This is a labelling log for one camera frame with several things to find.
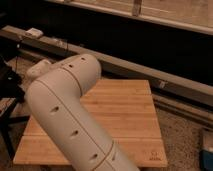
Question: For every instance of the blue and white container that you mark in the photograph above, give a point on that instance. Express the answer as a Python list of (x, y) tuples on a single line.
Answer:
[(206, 152)]

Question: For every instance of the long wooden beam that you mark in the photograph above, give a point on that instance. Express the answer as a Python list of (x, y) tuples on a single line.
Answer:
[(161, 80)]

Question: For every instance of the small white box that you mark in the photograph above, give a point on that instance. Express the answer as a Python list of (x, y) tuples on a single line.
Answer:
[(33, 32)]

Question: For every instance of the black stand with cables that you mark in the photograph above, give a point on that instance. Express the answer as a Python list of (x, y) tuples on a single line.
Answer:
[(10, 88)]

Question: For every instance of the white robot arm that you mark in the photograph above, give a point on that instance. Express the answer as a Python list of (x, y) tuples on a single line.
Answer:
[(54, 99)]

